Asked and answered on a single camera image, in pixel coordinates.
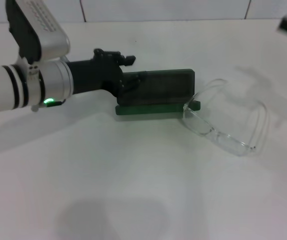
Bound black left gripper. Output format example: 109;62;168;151
65;48;142;97

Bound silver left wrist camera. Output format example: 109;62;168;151
5;0;71;65

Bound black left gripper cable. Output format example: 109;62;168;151
46;99;66;108

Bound clear white glasses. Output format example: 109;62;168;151
182;78;269;158

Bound green glasses case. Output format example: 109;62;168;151
115;67;201;116

